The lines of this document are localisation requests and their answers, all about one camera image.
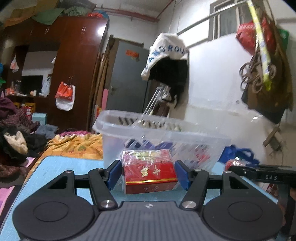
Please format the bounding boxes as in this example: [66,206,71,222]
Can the red hanging bag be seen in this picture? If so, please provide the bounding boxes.
[236,16,276,55]

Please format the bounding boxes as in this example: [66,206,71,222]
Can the yellow patterned blanket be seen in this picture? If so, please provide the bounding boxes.
[25,133,103,182]

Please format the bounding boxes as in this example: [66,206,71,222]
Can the red item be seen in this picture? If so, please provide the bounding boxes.
[225,159,246,171]

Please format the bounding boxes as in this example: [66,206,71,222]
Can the brown hanging bag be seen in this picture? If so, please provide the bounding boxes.
[239,13,293,124]

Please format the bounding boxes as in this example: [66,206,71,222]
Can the purple clothes pile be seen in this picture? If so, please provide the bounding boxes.
[1,97,40,133]

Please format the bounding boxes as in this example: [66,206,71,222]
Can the grey metal door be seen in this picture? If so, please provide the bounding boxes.
[106,41,149,113]

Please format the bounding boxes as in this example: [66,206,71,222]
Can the white hanging garment blue letters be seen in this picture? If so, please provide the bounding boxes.
[141,33,189,81]

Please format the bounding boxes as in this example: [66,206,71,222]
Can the light blue box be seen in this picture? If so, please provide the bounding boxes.
[32,113,47,125]

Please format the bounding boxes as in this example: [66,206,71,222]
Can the coiled rope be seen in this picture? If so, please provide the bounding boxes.
[239,53,277,93]

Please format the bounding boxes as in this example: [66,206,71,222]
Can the blue shopping bag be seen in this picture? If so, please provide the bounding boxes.
[218,145,260,167]

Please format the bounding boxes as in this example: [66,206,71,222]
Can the red cigarette box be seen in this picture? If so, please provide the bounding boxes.
[121,149,178,194]

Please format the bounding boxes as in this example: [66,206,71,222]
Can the black hanging garment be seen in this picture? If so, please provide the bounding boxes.
[149,57,189,108]

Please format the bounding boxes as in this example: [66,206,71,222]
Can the orange white plastic bag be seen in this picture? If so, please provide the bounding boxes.
[55,81,76,111]

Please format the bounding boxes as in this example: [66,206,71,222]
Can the translucent plastic laundry basket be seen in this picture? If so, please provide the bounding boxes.
[92,110,231,171]

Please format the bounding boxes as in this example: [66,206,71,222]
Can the dark red wooden wardrobe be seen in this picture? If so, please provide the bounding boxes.
[1,16,109,130]

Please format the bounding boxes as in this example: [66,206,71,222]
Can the yellow hanging strap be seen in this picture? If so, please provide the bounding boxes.
[247,0,273,91]

